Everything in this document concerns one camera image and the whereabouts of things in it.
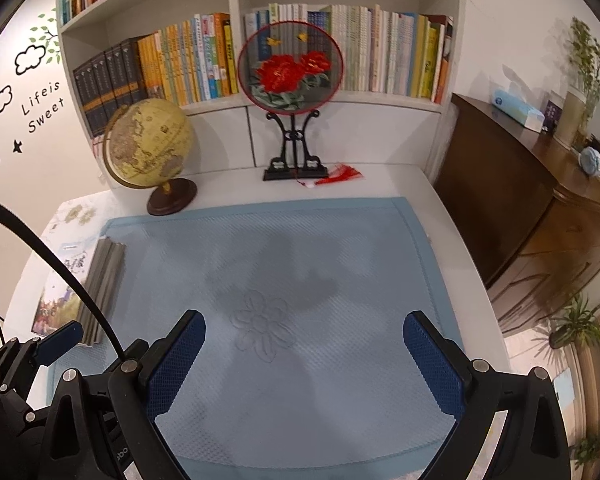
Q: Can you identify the green tree wall decal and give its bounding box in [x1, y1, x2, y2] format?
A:
[30, 7, 62, 66]

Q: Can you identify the light blue quilted mat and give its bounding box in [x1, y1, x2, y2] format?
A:
[45, 196, 468, 480]

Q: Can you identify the yellow desk globe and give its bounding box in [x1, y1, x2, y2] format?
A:
[101, 99, 199, 217]

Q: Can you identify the row of dark grey books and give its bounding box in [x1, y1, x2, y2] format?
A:
[72, 37, 148, 138]

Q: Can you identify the blue tissue box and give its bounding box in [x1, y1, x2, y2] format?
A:
[490, 65, 546, 133]

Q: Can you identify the floor potted plant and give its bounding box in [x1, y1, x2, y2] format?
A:
[532, 292, 600, 351]
[567, 432, 600, 478]

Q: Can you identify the small purple box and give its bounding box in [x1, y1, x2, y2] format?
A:
[542, 100, 563, 136]

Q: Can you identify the row of pale spine books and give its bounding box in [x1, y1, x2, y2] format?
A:
[243, 2, 454, 105]

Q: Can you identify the black cable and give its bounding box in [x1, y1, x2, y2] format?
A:
[0, 196, 131, 363]

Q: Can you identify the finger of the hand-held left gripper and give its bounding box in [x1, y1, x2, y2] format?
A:
[0, 320, 85, 397]

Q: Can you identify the row of yellow orange books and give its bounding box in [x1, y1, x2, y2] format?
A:
[137, 12, 237, 107]

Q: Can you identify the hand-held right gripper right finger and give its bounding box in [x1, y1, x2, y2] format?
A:
[402, 310, 571, 480]

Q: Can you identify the blue face mask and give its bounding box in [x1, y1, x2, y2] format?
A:
[577, 146, 600, 178]

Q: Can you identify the black lettering wall decal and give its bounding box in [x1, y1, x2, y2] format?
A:
[21, 80, 67, 135]

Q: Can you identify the red tassel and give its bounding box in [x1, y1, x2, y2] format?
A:
[296, 162, 367, 191]

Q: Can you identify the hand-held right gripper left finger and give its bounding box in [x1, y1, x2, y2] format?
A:
[39, 309, 207, 480]

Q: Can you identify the stack of sorted picture volumes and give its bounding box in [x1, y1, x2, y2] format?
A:
[30, 236, 127, 348]

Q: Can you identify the round embroidered flower fan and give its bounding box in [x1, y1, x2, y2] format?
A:
[237, 21, 345, 113]

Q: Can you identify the potted green plant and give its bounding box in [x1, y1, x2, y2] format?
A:
[554, 16, 600, 146]

